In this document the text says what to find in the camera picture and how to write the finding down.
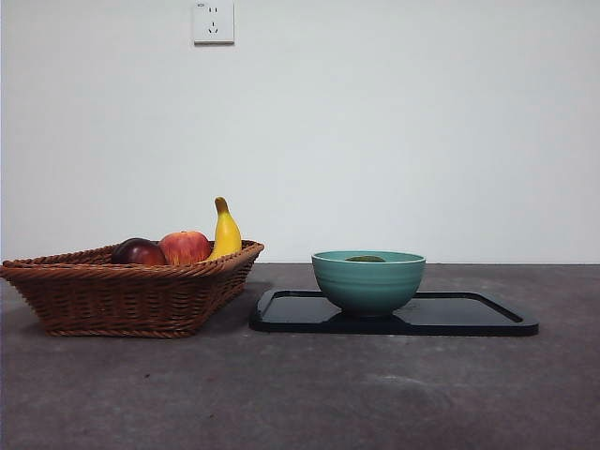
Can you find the teal ceramic bowl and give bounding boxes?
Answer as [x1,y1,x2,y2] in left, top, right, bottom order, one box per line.
[311,250,427,319]

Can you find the yellow banana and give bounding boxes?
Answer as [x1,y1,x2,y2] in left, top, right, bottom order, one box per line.
[205,196,244,262]

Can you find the red yellow apple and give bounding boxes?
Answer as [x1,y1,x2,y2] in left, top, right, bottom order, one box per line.
[157,229,213,267]

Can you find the dark red plum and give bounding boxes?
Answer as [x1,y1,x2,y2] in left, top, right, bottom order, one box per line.
[111,236,169,266]

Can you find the black rectangular tray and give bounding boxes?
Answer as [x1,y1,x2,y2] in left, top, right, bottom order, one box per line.
[247,289,540,337]

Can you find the brown wicker basket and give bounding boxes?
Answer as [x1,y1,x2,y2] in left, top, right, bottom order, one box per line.
[0,239,266,338]

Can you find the white wall socket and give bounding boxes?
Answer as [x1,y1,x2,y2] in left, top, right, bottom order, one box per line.
[193,0,236,47]

